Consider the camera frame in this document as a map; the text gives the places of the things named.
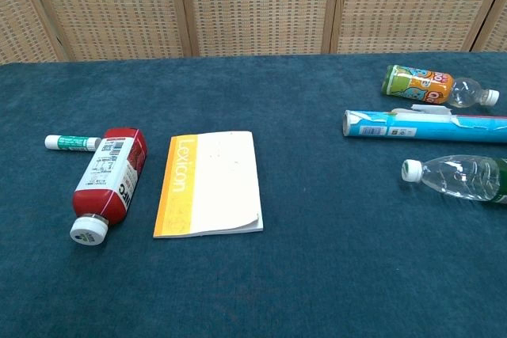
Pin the green white glue stick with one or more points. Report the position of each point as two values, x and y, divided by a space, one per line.
71 142

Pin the red white plastic bottle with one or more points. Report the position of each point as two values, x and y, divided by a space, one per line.
107 173

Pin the orange green juice bottle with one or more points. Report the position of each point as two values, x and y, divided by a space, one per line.
420 84

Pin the clear water bottle green label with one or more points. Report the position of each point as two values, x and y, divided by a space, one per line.
455 175

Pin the yellow white Lexicon notebook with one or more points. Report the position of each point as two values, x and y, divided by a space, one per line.
222 183

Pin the blue table cloth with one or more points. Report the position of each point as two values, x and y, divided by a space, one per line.
301 274

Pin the woven wooden folding screen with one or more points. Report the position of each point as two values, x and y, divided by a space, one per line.
257 5

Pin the blue cardboard roll tube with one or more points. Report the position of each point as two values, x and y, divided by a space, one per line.
428 130

